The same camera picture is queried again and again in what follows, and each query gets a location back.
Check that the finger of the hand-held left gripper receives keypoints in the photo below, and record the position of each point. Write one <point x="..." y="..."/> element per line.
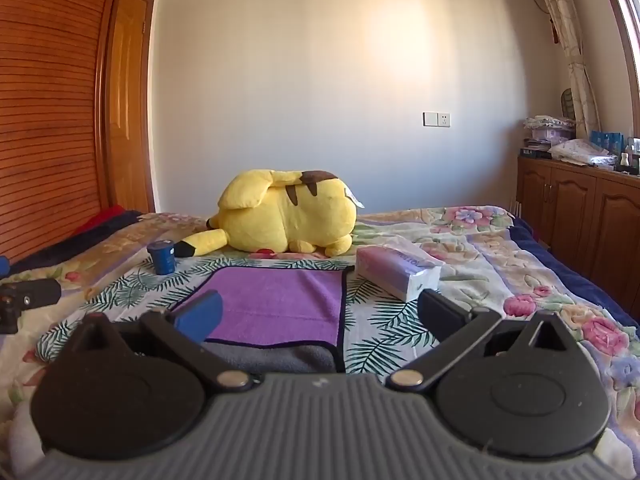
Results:
<point x="35" y="292"/>

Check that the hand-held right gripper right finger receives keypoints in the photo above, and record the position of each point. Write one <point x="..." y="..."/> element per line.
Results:
<point x="439" y="314"/>

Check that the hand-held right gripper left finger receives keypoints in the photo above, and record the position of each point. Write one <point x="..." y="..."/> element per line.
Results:
<point x="202" y="316"/>

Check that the purple towel with black trim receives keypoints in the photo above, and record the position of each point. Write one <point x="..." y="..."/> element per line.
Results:
<point x="280" y="300"/>

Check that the grey towel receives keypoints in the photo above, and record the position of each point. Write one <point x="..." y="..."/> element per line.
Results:
<point x="280" y="357"/>

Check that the tissue pack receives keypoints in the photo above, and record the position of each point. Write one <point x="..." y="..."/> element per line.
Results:
<point x="400" y="272"/>

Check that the blue cylindrical container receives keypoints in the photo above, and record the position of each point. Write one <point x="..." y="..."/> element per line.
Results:
<point x="161" y="258"/>

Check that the red cloth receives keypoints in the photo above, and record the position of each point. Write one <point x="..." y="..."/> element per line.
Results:
<point x="102" y="217"/>

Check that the yellow plush toy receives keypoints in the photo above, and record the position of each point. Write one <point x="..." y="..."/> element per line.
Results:
<point x="285" y="210"/>

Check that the wooden cabinet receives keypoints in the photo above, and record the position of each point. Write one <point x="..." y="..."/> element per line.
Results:
<point x="585" y="220"/>

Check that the wooden slatted wardrobe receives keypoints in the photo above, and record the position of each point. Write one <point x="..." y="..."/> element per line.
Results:
<point x="50" y="110"/>

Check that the wooden door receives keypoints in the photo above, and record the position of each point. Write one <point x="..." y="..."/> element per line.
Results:
<point x="131" y="110"/>

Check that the clutter on cabinet top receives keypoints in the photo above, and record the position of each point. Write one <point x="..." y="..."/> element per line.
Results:
<point x="547" y="135"/>

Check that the white bagged cloth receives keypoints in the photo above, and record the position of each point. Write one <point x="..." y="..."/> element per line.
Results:
<point x="582" y="152"/>

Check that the blue boxes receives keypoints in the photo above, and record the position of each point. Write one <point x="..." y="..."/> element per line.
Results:
<point x="606" y="142"/>

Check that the small bottles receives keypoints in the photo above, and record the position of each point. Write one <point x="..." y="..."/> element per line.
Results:
<point x="631" y="157"/>

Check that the patterned curtain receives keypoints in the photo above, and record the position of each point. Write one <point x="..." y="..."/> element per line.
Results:
<point x="570" y="45"/>

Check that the white wall socket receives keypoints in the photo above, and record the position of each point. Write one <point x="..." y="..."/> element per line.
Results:
<point x="436" y="119"/>

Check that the wooden window frame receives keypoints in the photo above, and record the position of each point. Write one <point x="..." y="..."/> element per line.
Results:
<point x="622" y="25"/>

